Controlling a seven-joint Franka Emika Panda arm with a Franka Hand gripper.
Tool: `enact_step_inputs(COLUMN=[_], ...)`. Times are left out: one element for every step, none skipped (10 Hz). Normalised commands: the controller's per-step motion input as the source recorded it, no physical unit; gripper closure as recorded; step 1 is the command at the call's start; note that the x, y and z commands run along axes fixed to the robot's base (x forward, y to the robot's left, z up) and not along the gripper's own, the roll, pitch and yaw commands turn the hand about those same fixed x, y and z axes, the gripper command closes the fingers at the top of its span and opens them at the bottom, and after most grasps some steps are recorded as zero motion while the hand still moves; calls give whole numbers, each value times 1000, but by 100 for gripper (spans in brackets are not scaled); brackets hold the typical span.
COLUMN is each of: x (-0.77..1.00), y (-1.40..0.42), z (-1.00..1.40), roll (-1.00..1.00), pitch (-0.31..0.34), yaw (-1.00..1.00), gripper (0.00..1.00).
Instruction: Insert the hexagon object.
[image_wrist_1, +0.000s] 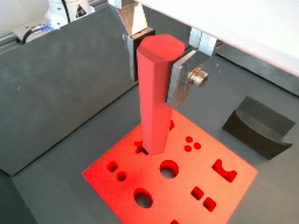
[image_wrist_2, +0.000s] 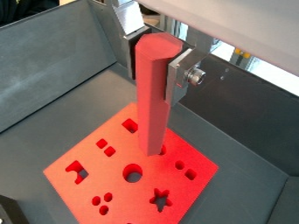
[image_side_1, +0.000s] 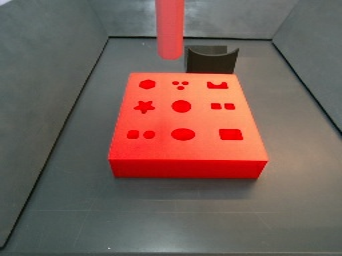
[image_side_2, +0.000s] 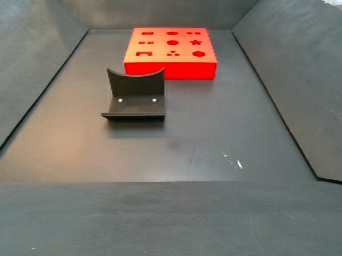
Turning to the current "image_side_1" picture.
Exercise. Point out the red hexagon peg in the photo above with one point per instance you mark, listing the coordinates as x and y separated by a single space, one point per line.
170 24

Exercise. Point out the red shape-sorting box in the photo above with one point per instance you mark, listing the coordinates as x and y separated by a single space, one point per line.
186 127

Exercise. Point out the dark grey curved block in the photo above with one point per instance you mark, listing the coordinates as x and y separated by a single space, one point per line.
210 59

